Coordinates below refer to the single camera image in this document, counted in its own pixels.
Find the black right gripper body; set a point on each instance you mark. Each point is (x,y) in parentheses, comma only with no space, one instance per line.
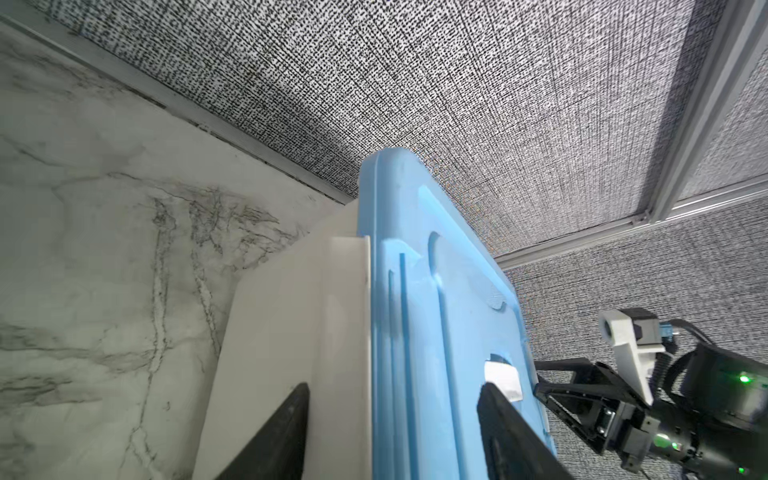
(713,422)

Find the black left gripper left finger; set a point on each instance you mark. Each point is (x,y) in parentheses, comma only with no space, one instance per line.
(277,450)

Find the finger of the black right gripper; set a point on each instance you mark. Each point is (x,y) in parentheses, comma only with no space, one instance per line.
(579,366)
(578,411)

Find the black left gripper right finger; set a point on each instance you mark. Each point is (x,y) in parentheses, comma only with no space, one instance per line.
(512,450)

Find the white plastic storage bin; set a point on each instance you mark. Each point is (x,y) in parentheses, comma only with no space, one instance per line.
(303,316)

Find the blue plastic bin lid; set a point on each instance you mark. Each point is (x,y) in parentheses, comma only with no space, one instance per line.
(441,309)

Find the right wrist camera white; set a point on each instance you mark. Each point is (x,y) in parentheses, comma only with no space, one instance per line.
(636,336)

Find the aluminium enclosure frame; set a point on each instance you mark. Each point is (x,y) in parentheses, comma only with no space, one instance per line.
(552,125)

